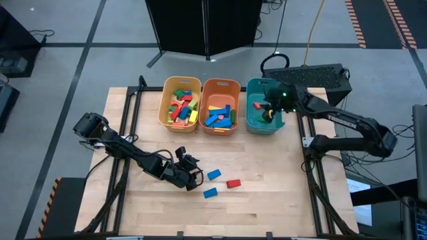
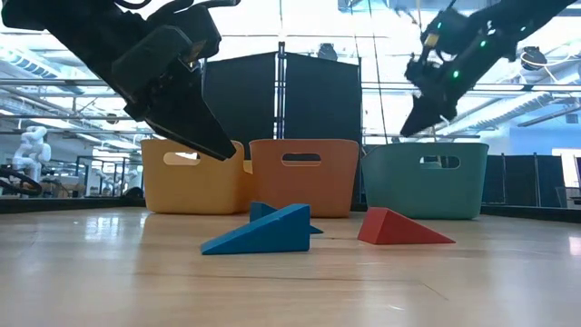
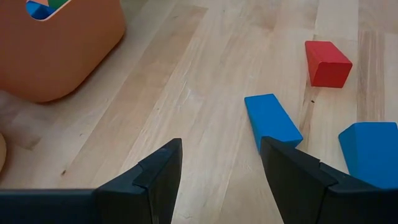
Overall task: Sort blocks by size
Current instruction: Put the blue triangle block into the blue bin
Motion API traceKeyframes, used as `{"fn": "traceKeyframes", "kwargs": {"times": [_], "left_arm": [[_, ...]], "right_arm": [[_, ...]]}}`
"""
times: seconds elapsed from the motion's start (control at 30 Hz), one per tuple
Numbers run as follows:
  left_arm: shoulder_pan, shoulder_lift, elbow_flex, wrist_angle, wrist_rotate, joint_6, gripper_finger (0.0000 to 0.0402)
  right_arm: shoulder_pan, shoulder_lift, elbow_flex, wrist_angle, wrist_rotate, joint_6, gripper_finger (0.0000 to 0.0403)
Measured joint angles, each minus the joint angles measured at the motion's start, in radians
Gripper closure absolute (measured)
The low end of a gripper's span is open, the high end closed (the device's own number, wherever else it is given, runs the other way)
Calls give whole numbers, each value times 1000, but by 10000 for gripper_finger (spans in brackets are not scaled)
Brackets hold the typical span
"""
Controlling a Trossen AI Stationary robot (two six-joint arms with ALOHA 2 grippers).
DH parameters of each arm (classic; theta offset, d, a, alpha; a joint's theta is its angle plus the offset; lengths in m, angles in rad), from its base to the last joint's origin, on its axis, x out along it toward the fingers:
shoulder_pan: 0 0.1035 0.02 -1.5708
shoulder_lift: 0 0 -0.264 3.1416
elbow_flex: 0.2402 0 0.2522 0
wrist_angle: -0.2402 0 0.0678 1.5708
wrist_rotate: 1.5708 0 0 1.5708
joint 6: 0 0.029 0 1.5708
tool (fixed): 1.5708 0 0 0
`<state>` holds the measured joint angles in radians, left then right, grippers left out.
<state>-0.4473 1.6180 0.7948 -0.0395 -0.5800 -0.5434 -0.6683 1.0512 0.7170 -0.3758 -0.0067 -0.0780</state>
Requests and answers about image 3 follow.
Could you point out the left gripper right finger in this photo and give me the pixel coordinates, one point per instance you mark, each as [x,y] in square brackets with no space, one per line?
[311,199]

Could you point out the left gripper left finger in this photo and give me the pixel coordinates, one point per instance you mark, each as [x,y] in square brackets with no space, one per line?
[93,208]

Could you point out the blue wedge block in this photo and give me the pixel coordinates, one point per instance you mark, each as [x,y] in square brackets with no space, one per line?
[373,152]

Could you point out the blue rectangular block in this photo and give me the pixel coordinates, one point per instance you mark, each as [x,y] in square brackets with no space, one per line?
[270,118]

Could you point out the small red block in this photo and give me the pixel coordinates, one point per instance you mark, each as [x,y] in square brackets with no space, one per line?
[326,62]

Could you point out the orange plastic bin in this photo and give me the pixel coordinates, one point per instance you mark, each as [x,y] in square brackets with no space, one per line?
[62,53]

